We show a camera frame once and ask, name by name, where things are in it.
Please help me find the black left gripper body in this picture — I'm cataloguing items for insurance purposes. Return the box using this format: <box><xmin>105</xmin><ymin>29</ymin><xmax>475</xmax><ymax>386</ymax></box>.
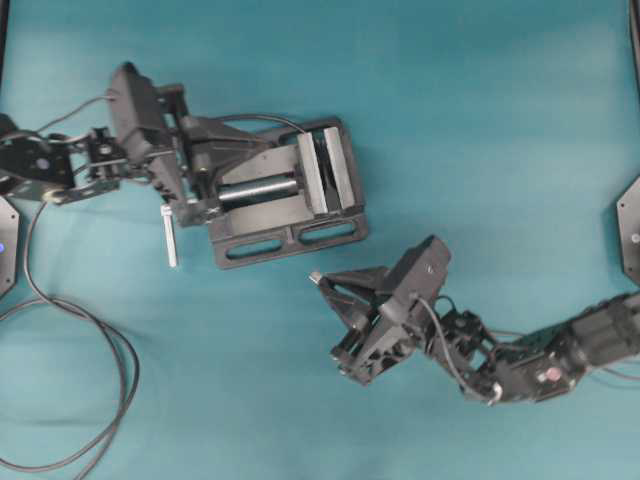
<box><xmin>117</xmin><ymin>83</ymin><xmax>201</xmax><ymax>205</ymax></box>

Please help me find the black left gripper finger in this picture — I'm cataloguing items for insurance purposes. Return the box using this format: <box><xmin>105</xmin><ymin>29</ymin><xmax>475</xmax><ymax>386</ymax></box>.
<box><xmin>187</xmin><ymin>142</ymin><xmax>273</xmax><ymax>200</ymax></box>
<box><xmin>180</xmin><ymin>116</ymin><xmax>273</xmax><ymax>150</ymax></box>

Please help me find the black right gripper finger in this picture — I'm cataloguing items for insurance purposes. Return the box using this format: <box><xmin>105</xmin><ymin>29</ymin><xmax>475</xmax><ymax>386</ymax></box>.
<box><xmin>319</xmin><ymin>279</ymin><xmax>382</xmax><ymax>333</ymax></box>
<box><xmin>319</xmin><ymin>266</ymin><xmax>389</xmax><ymax>300</ymax></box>

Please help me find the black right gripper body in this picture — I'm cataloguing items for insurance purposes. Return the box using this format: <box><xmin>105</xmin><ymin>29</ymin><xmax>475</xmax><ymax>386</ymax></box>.
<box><xmin>330</xmin><ymin>300</ymin><xmax>435</xmax><ymax>386</ymax></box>

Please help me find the black USB cable silver plug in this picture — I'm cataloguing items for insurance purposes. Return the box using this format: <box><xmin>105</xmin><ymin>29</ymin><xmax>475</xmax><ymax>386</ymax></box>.
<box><xmin>0</xmin><ymin>113</ymin><xmax>323</xmax><ymax>475</ymax></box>

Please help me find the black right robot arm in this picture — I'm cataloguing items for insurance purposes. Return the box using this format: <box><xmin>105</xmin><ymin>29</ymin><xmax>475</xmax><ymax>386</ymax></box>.
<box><xmin>311</xmin><ymin>267</ymin><xmax>639</xmax><ymax>405</ymax></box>

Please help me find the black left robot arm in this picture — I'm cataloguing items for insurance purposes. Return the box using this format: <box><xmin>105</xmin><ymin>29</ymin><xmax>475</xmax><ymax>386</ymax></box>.
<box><xmin>1</xmin><ymin>72</ymin><xmax>276</xmax><ymax>223</ymax></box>

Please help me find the black bench vise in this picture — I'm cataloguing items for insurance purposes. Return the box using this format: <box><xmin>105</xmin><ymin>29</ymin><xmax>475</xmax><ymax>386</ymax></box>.
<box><xmin>191</xmin><ymin>116</ymin><xmax>369</xmax><ymax>269</ymax></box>

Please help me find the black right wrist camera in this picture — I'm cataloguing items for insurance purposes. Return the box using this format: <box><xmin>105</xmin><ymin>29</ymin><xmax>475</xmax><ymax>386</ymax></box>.
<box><xmin>376</xmin><ymin>235</ymin><xmax>451</xmax><ymax>326</ymax></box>

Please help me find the thin black camera cable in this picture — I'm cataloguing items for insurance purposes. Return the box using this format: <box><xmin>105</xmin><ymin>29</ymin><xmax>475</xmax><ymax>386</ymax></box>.
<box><xmin>410</xmin><ymin>292</ymin><xmax>504</xmax><ymax>405</ymax></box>

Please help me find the silver vise handle bar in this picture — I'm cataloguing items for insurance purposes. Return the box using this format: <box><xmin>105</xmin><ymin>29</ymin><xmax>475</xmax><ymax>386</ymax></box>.
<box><xmin>160</xmin><ymin>204</ymin><xmax>178</xmax><ymax>268</ymax></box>

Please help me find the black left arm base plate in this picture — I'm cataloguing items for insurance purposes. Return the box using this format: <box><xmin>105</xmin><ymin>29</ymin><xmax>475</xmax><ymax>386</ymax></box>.
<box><xmin>0</xmin><ymin>197</ymin><xmax>20</xmax><ymax>297</ymax></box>

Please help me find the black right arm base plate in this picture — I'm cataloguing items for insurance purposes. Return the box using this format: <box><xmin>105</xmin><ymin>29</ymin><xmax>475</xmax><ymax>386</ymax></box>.
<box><xmin>616</xmin><ymin>178</ymin><xmax>640</xmax><ymax>285</ymax></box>

